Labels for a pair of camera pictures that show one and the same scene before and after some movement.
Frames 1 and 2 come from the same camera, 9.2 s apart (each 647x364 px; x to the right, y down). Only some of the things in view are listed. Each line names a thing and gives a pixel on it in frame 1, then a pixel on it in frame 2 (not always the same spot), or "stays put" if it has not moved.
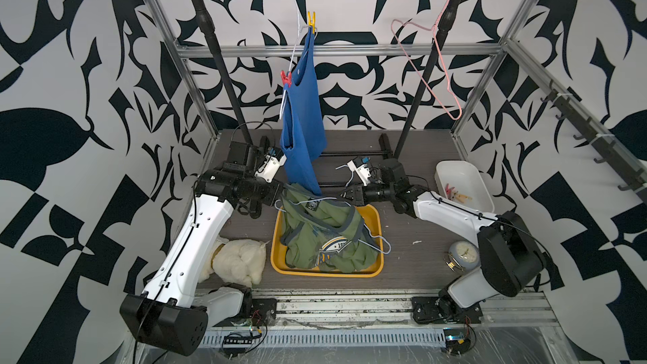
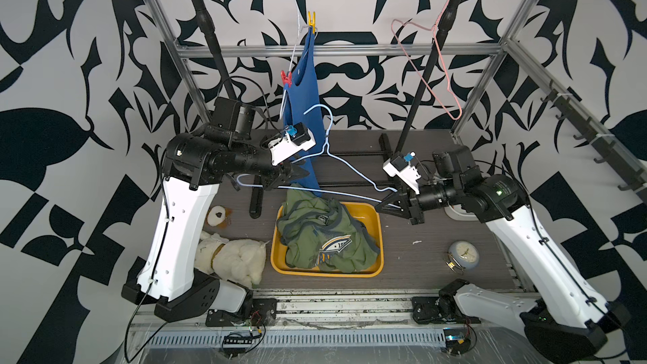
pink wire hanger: (394, 21) stays put
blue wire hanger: (326, 198) to (318, 151)
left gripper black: (274, 188) to (282, 177)
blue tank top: (303, 141) stays put
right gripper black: (357, 196) to (406, 207)
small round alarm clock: (462, 256) stays put
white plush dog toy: (236, 260) stays put
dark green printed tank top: (324, 232) stays put
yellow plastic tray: (371, 219) stays put
